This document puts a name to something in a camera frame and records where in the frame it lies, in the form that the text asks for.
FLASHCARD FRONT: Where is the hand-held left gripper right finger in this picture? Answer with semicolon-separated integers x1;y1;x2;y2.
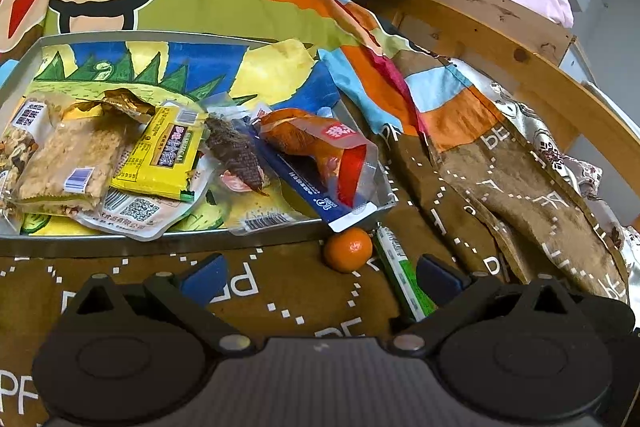
389;253;571;354

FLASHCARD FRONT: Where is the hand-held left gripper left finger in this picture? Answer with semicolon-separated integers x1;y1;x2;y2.
72;252;256;354

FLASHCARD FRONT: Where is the green sausage stick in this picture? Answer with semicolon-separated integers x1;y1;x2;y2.
375;224;441;323

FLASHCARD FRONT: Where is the silver metal tray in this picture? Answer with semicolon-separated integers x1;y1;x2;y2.
0;29;398;258

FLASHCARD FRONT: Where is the white snack packet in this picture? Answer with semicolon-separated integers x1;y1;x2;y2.
75;152;216;242

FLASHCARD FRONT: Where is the small tangerine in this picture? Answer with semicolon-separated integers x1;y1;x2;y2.
323;228;374;274

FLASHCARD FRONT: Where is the clear dried plum packet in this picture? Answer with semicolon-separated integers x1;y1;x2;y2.
202;94;301;235

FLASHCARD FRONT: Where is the navy blue sachet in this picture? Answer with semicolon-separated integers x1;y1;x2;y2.
240;117;378;233

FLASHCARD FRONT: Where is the yellow snack packet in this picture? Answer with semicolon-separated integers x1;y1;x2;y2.
111;104;208;202

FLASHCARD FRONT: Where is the orange chicken leg packet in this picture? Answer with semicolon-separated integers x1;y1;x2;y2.
250;104;378;208

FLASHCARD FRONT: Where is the crispy rice bar packet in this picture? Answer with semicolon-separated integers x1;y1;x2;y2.
12;104;143;212

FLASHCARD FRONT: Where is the gold foil candy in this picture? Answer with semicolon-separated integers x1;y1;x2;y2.
102;88;157;124

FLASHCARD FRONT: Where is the mixed nut snack packet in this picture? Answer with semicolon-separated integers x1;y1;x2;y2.
0;97;56;220

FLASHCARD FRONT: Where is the brown cartoon printed blanket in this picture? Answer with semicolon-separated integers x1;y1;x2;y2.
0;0;631;427

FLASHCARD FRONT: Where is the silver floral quilt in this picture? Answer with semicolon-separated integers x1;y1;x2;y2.
460;62;640;308

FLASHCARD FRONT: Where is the plywood board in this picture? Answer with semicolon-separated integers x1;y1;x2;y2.
435;0;576;58

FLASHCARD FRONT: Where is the wooden bed frame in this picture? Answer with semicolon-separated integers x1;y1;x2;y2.
395;0;640;233

